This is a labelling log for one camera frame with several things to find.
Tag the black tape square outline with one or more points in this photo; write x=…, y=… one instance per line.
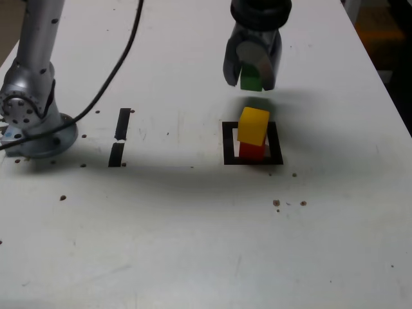
x=227, y=141

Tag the red cube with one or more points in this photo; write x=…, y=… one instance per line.
x=251, y=151

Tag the green cube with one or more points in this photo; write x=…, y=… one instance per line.
x=250, y=82

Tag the yellow cube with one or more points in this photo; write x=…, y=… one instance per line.
x=252, y=127

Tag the black tape strip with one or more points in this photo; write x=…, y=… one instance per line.
x=120, y=128

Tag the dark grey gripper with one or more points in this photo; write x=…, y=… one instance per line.
x=257, y=36

